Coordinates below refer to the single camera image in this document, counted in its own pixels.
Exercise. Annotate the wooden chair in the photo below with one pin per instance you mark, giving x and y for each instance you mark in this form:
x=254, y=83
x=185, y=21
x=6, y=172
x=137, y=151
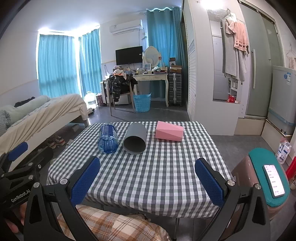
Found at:
x=122, y=95

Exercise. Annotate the pink box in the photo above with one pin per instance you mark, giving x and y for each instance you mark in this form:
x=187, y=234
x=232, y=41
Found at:
x=168, y=132

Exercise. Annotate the cardboard box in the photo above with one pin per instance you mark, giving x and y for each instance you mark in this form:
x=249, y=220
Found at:
x=176, y=69

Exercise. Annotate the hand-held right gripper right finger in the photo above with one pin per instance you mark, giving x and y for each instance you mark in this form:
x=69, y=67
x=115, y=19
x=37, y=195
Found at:
x=210, y=185

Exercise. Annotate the dark ribbed suitcase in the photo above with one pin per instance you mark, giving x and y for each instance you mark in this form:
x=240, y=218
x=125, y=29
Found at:
x=175, y=89

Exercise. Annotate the teal stool cushion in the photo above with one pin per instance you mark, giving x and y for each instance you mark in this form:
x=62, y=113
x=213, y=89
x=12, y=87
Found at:
x=259, y=166

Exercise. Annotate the smartphone with lit screen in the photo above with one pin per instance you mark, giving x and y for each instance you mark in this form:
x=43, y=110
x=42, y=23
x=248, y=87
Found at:
x=274, y=180

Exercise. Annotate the white air conditioner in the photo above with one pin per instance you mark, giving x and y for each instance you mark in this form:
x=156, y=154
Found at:
x=126, y=26

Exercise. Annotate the grey plastic cup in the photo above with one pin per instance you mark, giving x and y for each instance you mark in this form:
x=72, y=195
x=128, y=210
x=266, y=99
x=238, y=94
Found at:
x=136, y=132

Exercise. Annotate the white washing machine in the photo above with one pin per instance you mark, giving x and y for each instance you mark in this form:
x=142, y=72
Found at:
x=283, y=97

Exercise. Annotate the grey white checkered tablecloth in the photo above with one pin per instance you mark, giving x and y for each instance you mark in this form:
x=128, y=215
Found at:
x=157, y=171

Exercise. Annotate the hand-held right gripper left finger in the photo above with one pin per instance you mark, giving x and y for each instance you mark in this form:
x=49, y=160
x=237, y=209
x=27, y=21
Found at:
x=85, y=183

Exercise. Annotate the small red box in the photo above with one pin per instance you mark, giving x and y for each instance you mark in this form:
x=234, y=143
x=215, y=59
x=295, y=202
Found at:
x=231, y=98

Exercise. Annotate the narrow teal window curtain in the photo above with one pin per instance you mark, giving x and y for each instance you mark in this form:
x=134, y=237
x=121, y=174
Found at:
x=90, y=62

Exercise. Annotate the white suitcase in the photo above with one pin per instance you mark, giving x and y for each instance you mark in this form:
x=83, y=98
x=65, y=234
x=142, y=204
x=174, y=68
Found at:
x=104, y=92

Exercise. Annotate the pink hanging towel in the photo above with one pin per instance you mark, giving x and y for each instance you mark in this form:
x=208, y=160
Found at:
x=241, y=38

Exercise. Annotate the frosted glass sliding door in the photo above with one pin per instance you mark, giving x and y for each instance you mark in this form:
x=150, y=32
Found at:
x=261, y=69

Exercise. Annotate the dark patterned jacket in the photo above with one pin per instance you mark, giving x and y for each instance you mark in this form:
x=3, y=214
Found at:
x=118, y=87

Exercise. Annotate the white oval vanity mirror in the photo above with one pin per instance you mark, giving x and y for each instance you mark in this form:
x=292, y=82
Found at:
x=151, y=55

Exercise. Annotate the metal table leg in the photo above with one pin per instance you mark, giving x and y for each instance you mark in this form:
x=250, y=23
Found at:
x=177, y=229

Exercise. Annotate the tall teal curtain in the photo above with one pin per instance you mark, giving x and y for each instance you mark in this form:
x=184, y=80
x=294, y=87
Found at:
x=161, y=34

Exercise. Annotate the clear water jug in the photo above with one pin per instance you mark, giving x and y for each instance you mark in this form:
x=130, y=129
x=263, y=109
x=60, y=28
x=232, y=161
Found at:
x=90, y=99

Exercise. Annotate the pair of shoes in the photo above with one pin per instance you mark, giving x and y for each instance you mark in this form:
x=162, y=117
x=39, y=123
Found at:
x=56, y=141

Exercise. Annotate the white leaning board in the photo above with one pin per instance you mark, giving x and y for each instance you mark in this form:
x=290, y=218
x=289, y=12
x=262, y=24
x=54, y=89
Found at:
x=271, y=132

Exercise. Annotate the grey hanging towel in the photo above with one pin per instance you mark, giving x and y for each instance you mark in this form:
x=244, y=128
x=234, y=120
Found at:
x=230, y=58

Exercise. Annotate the white wardrobe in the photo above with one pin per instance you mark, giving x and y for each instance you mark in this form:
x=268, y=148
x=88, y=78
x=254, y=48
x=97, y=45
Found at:
x=198, y=69

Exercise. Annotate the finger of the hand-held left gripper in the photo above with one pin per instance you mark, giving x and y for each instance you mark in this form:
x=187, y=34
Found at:
x=42, y=157
x=18, y=150

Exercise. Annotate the person's left hand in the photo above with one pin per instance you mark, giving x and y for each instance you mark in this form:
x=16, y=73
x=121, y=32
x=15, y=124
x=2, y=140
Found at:
x=22, y=214

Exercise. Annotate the dark cloth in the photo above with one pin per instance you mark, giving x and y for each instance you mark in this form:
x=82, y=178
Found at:
x=23, y=102

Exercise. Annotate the red plastic item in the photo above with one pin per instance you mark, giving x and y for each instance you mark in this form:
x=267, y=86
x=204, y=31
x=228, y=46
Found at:
x=291, y=168

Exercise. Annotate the blue transparent ribbed cup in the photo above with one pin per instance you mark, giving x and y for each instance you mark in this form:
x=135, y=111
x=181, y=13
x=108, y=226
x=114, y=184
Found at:
x=107, y=141

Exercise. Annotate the white vanity desk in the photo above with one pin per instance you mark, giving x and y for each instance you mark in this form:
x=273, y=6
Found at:
x=150, y=77

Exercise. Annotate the white detergent refill bag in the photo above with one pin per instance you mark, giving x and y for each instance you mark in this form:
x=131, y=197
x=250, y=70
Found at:
x=283, y=150

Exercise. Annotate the bed with cream sheet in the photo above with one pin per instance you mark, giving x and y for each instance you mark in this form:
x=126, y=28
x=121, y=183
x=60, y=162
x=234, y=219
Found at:
x=46, y=115

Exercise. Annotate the wide teal window curtain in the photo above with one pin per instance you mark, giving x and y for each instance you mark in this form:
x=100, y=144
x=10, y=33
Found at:
x=57, y=64

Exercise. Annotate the person's plaid trouser legs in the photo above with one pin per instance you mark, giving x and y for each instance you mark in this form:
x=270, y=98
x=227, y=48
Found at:
x=115, y=224

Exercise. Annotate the blue plastic laundry basket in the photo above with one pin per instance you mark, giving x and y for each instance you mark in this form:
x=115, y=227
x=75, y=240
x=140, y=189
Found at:
x=141, y=103

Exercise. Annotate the pale green pillow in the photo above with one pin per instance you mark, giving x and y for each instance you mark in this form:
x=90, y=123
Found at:
x=27, y=107

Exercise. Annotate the pink storage stool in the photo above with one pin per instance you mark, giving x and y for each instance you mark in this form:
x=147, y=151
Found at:
x=242, y=171

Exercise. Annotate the black flat television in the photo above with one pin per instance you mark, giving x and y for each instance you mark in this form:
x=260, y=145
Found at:
x=129, y=55

